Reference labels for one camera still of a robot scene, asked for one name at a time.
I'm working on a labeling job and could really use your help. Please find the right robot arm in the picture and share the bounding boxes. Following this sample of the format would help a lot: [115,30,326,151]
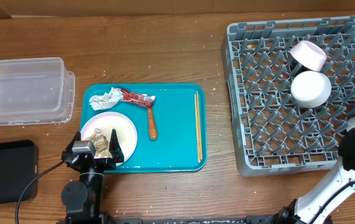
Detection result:
[265,42,355,223]

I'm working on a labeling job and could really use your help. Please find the black bin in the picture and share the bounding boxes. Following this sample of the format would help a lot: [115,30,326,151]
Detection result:
[0,140,39,203]

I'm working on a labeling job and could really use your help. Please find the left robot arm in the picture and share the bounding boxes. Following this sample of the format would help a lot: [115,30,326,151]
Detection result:
[61,130,124,224]

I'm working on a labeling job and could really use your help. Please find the grey dishwasher rack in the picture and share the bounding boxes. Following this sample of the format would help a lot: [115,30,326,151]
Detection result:
[221,16,355,177]

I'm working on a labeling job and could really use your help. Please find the crumpled white napkin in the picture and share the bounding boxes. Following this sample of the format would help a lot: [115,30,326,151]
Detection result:
[89,87,124,111]

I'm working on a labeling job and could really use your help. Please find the orange carrot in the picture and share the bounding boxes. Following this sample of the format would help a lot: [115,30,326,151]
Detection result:
[147,108,158,141]

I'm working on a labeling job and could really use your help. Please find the pink plate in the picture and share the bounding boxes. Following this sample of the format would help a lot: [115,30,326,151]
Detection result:
[80,112,137,162]

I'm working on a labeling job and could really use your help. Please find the red snack wrapper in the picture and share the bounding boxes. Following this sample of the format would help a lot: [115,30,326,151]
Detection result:
[121,89,155,108]

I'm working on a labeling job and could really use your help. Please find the food scraps on plate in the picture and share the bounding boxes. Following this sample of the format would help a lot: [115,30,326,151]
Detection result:
[85,128,112,159]

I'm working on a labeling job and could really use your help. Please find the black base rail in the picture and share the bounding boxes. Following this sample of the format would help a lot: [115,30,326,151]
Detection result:
[60,215,275,224]

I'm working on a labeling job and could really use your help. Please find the wooden chopstick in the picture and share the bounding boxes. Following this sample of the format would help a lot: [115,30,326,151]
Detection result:
[194,93,201,163]
[195,91,203,162]

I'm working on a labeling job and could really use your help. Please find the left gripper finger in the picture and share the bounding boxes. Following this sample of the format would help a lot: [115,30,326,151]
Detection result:
[63,131,81,153]
[109,129,124,159]

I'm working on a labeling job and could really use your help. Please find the teal plastic tray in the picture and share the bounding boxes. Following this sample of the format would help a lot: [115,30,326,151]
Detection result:
[81,83,207,173]

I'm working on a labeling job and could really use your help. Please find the clear plastic bin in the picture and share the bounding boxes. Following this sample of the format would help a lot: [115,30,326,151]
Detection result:
[0,57,75,126]

